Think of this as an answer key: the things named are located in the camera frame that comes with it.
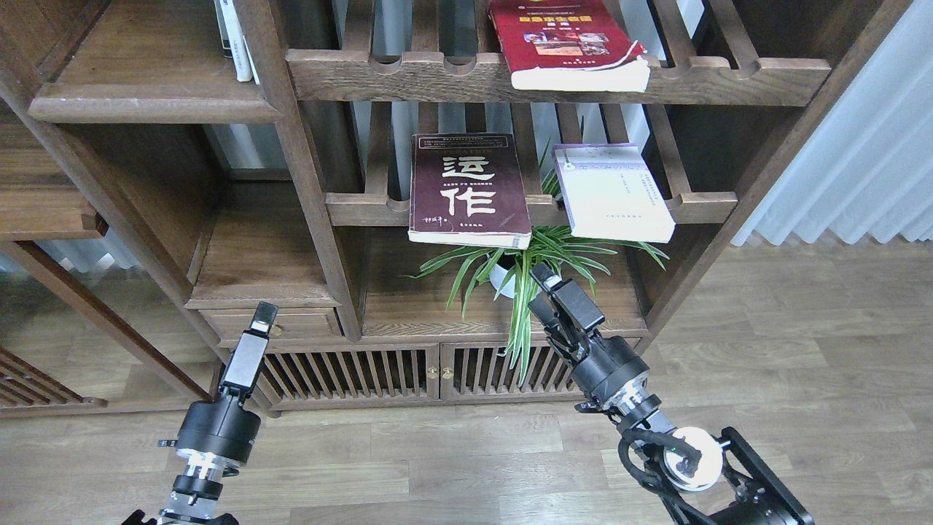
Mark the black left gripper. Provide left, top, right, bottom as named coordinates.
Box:
left=159, top=302, right=278, bottom=467

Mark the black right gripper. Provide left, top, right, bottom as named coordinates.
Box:
left=528, top=262, right=651, bottom=415

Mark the white lilac book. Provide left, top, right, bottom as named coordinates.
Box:
left=554, top=143, right=674, bottom=243

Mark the red book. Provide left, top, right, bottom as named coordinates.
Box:
left=488, top=1, right=650, bottom=93

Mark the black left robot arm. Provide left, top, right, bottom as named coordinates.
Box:
left=124, top=302, right=278, bottom=524

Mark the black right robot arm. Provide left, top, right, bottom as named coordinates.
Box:
left=530, top=263, right=813, bottom=524

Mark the green spider plant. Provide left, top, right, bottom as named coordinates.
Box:
left=405, top=117, right=670, bottom=385

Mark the white plant pot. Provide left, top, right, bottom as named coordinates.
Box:
left=489, top=255, right=541, bottom=303

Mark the dark wooden bookshelf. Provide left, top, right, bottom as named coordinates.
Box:
left=2, top=1, right=912, bottom=410

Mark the dark maroon book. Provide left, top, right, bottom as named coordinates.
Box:
left=407, top=133, right=532, bottom=249

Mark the wooden side rack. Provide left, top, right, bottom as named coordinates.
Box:
left=0, top=241, right=110, bottom=419

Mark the white upright book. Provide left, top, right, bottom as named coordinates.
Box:
left=214, top=0, right=260, bottom=85

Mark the white curtain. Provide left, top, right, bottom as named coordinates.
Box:
left=732, top=1, right=932, bottom=246

